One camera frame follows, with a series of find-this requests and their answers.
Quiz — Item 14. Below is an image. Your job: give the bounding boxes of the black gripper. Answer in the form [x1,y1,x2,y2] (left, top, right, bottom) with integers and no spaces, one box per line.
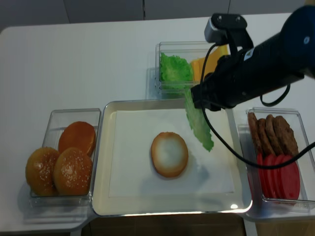
[190,54,249,111]

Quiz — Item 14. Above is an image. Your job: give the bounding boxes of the green lettuce leaf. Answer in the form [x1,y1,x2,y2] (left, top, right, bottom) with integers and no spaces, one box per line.
[184,89,214,152]

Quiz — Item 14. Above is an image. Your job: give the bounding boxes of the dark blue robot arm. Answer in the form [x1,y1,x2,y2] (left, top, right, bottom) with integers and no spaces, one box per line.
[191,5,315,111]

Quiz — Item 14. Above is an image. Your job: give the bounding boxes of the clear lettuce cheese container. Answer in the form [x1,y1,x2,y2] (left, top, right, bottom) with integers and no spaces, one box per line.
[155,41,228,94]

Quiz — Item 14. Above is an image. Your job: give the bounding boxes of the lettuce leaf in container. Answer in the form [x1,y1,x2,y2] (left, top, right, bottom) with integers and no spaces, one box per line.
[160,53,193,90]

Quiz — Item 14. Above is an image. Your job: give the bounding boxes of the upper cheese slice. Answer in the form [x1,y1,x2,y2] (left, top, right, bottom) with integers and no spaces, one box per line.
[206,45,229,66]

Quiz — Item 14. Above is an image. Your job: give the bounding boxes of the cheese slice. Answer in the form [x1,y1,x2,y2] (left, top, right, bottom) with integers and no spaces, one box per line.
[191,58,217,82]
[206,45,229,66]

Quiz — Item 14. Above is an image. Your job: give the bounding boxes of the lower cheese slice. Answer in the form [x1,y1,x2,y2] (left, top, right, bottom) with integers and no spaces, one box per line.
[191,58,217,82]

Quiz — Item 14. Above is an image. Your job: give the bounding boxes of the leftmost meat patty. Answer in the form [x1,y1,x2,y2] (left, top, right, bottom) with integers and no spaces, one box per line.
[248,112,263,154]

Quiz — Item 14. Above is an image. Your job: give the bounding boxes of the meat patty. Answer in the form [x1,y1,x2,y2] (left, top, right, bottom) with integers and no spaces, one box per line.
[265,114,284,155]
[273,116,299,156]
[248,112,263,154]
[257,118,275,156]

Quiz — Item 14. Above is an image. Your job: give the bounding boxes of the clear patty tomato container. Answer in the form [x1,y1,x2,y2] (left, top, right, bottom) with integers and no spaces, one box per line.
[238,108,315,219]

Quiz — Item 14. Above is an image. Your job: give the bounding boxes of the leftmost tomato slice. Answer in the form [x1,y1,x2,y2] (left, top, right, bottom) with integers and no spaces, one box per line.
[256,153,270,198]

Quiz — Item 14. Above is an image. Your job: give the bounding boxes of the tomato slice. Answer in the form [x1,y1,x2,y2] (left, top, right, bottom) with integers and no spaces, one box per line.
[279,162,300,200]
[263,154,278,199]
[272,154,285,199]
[256,153,270,198]

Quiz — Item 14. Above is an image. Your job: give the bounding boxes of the front meat patty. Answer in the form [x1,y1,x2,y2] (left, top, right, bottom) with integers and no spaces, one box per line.
[273,116,299,156]

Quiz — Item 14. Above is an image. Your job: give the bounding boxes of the bottom bun half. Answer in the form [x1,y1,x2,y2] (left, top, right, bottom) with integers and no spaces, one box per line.
[151,132,189,178]

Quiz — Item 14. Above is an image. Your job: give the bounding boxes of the white metal tray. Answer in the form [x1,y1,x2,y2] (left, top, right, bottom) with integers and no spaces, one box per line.
[92,99,252,216]

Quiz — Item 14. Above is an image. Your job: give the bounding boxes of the front tomato slice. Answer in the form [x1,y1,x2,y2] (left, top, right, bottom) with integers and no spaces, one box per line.
[279,162,300,200]

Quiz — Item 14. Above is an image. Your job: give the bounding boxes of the white paper liner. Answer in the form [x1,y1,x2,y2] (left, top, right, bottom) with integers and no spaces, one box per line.
[109,109,235,197]

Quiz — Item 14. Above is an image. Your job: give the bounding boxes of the plain orange bun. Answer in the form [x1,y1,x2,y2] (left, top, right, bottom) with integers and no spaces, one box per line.
[58,121,96,156]

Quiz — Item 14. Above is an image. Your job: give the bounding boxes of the right sesame bun top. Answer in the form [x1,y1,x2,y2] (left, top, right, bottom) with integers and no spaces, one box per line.
[53,147,93,196]

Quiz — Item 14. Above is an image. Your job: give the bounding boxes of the sesame bun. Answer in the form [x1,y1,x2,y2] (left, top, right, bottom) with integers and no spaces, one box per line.
[53,147,93,196]
[25,147,60,196]

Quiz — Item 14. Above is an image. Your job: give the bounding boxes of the clear bun container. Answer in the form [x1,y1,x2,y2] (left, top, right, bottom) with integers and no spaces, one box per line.
[30,108,102,207]

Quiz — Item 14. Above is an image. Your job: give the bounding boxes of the left sesame bun top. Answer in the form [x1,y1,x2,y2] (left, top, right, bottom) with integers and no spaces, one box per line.
[25,147,60,196]

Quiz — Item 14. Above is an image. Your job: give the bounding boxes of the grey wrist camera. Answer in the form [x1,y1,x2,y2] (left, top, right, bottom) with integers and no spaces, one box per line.
[204,13,253,55]

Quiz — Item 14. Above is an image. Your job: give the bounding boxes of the black camera cable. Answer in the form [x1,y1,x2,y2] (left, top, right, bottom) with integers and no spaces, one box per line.
[199,43,315,168]

